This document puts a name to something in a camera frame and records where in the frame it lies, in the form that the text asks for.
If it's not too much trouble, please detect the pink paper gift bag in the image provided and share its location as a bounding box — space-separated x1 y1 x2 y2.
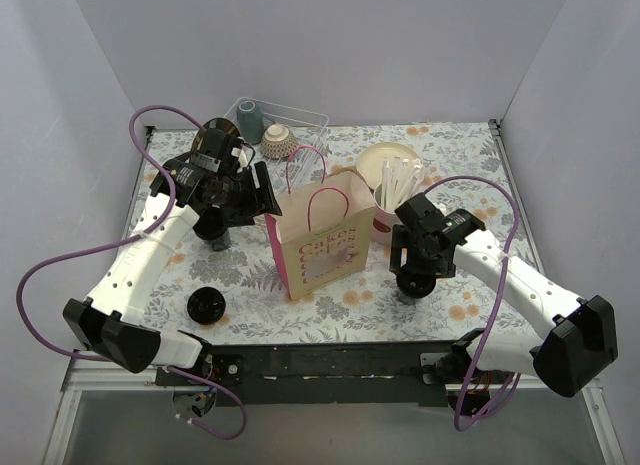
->
265 167 376 300

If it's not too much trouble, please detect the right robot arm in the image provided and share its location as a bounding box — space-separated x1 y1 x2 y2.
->
389 194 618 397

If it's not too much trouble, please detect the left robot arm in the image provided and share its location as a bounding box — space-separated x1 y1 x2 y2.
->
63 119 281 385

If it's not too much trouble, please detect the black rimmed cream plate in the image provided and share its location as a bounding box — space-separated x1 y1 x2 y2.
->
195 117 240 141

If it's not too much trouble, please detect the patterned ceramic bowl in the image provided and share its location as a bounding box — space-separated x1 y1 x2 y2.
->
260 123 299 160

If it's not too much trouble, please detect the white straw holder cup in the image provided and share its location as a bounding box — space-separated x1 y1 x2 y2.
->
372 157 424 246

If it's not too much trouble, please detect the grey blue mug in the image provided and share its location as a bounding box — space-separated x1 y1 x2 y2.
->
236 100 265 145

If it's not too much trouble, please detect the cream round plate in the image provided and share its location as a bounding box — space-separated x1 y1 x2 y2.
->
356 142 419 190

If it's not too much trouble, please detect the floral table mat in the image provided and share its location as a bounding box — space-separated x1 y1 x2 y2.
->
142 123 536 344

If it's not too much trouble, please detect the white wire dish rack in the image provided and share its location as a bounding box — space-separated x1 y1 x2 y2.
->
224 97 329 193

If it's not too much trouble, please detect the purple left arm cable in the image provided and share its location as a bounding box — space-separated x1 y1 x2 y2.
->
15 104 249 440

